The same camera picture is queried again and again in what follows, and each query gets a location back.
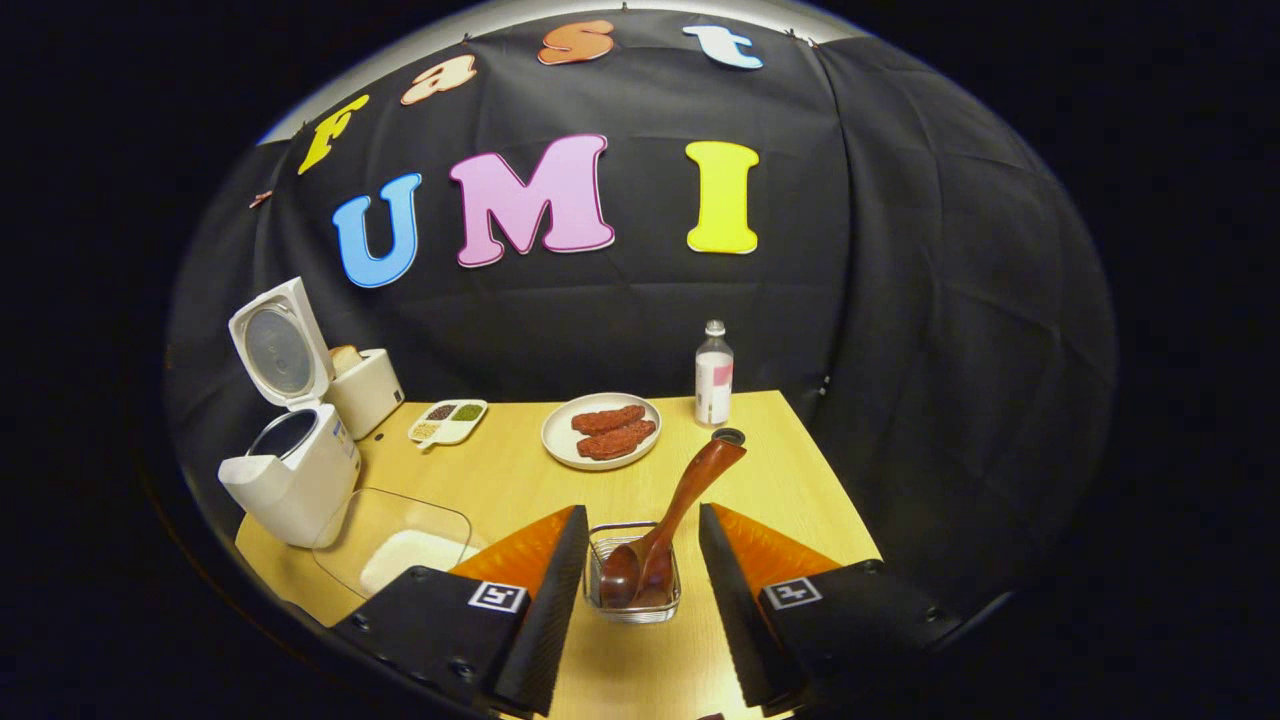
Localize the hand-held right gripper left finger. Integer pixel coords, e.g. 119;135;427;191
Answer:
330;505;591;719

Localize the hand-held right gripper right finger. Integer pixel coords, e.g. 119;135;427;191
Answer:
698;503;961;716

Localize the metal wire chopstick holder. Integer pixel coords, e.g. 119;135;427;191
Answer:
583;521;683;625

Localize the brown wooden spoon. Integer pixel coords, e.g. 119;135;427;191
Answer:
600;437;747;609

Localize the white rice heap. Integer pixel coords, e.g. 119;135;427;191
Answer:
358;530;469;598

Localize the clear plastic rice container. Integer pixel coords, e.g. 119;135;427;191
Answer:
312;487;473;601

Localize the white rice cooker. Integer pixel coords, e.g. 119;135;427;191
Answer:
218;277;363;549

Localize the white round plate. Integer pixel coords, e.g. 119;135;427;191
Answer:
541;392;663;472

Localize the red meat slice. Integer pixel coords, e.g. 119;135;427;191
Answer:
572;404;647;436
576;420;658;461

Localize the white divided bean dish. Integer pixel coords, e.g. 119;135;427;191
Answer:
407;399;489;448

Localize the clear plastic bottle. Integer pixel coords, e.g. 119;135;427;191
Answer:
694;320;735;428

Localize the white toaster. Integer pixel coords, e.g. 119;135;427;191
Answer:
325;347;406;441

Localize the black backdrop cloth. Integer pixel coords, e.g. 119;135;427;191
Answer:
165;10;1119;641

